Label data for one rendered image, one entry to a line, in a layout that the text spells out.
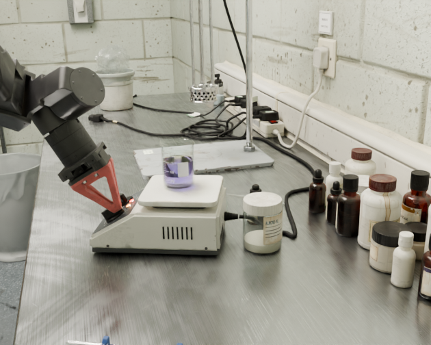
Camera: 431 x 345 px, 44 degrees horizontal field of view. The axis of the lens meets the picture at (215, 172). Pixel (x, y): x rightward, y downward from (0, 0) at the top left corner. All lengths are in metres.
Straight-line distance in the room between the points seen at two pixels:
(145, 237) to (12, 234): 1.72
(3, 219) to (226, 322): 1.89
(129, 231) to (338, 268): 0.31
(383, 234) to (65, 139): 0.47
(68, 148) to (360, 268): 0.45
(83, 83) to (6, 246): 1.83
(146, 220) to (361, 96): 0.58
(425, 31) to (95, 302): 0.68
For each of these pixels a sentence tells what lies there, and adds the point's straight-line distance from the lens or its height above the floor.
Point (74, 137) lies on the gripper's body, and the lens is 0.80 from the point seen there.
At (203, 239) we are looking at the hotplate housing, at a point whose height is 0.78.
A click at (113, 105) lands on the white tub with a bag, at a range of 1.83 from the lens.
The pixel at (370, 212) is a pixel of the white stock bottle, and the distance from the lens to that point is 0.82.
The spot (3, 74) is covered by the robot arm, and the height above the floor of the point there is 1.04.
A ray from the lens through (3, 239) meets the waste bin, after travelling 2.52.
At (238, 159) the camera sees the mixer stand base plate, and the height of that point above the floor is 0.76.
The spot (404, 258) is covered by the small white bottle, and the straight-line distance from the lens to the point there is 0.74.
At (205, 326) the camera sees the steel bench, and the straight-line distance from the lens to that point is 0.66.
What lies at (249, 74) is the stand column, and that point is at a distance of 1.24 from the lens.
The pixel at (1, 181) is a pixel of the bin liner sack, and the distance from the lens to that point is 2.39.
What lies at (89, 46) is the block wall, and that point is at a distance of 3.21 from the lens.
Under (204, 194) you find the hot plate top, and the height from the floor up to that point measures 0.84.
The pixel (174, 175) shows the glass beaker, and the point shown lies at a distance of 0.81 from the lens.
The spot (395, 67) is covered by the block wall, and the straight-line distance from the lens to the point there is 1.06.
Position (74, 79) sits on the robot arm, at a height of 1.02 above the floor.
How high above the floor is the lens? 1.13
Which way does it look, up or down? 19 degrees down
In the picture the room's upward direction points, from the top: 1 degrees counter-clockwise
